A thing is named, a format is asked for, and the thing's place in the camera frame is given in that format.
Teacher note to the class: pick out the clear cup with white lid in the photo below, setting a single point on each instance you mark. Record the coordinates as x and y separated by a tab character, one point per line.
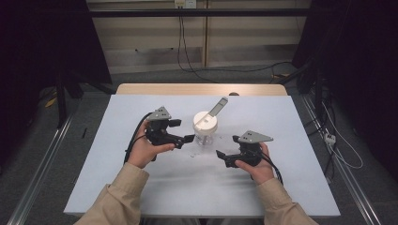
205	123

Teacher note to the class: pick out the yellow floor tape piece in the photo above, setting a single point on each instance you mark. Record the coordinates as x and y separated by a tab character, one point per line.
51	102

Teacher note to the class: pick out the black horizontal bar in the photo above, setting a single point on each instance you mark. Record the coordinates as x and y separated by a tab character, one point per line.
200	12

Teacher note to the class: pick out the person's right hand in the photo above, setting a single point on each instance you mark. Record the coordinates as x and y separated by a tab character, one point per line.
261	172

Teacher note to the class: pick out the metal floor rail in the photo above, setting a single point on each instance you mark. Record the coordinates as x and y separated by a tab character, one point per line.
40	168
350	181

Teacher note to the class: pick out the person's left hand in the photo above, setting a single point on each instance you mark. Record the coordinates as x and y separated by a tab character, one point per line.
142	153

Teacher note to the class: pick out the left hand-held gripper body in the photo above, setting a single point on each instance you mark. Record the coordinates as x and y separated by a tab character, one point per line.
159	115

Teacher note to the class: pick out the wooden table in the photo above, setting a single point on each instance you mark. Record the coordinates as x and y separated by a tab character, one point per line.
200	89

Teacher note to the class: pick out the white wall socket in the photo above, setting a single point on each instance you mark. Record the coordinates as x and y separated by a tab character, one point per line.
185	3

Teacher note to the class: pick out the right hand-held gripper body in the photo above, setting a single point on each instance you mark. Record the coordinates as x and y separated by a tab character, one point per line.
255	137

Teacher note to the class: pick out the black curtain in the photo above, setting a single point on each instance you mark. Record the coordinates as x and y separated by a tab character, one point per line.
359	47
47	40

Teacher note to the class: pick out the black metal stand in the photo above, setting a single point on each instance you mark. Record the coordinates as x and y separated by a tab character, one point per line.
62	100

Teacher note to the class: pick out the white power strip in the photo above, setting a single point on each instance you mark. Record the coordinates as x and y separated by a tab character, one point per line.
330	139

